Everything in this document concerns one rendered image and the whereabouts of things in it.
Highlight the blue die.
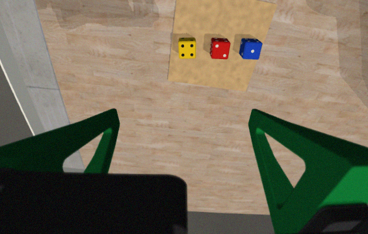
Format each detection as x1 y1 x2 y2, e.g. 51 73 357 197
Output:
239 38 263 60

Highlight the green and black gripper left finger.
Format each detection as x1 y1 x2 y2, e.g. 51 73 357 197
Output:
0 109 120 174

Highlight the tan flat mat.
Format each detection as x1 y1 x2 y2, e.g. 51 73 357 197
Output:
168 0 277 92

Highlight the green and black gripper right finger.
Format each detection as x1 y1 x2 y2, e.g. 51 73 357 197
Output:
248 109 368 234

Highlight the red die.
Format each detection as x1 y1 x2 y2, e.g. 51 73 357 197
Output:
210 38 231 59

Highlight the yellow die with black pips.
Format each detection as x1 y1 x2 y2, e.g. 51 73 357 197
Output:
178 38 196 59

